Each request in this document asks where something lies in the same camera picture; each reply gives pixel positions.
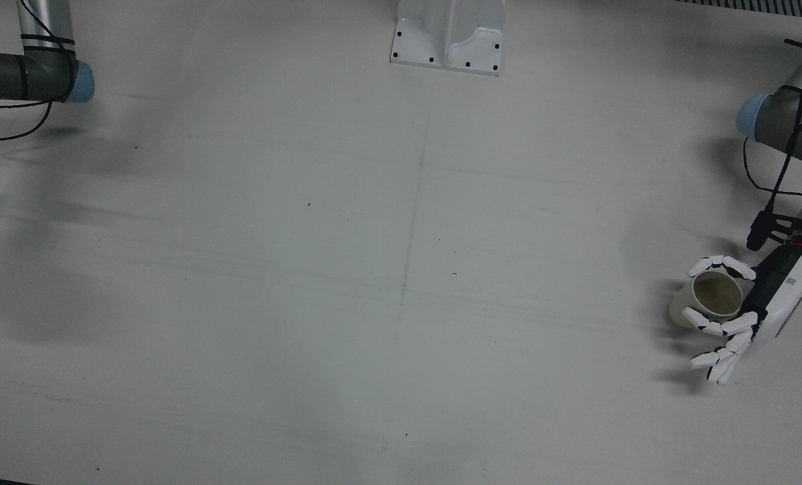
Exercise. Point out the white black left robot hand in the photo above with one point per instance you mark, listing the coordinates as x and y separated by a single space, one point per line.
781 289

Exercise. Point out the beige paper cup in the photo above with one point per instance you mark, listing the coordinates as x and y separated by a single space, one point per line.
717 293

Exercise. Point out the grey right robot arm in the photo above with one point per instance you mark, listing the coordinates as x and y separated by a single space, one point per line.
37 74

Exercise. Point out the striped vent grille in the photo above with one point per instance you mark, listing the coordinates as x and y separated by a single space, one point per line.
778 7

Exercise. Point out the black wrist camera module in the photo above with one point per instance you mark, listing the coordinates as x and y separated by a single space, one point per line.
756 232

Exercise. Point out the white metal mounting bracket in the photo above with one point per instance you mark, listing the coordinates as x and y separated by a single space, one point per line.
441 34

